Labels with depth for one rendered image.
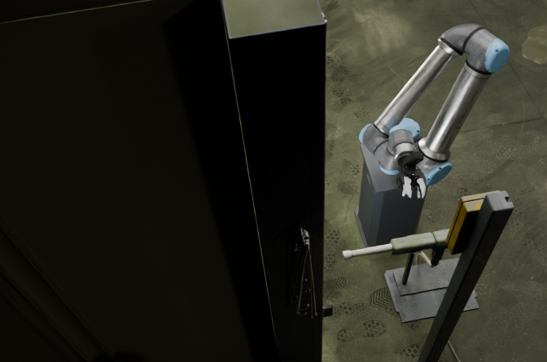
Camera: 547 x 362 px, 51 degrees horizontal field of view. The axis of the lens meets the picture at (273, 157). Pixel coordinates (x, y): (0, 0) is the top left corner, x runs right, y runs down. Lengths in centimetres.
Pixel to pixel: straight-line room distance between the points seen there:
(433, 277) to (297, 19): 158
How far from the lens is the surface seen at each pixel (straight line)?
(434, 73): 245
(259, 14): 110
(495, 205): 165
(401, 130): 238
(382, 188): 284
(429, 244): 213
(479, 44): 238
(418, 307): 240
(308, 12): 110
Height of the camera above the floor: 297
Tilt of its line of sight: 52 degrees down
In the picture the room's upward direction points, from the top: 6 degrees counter-clockwise
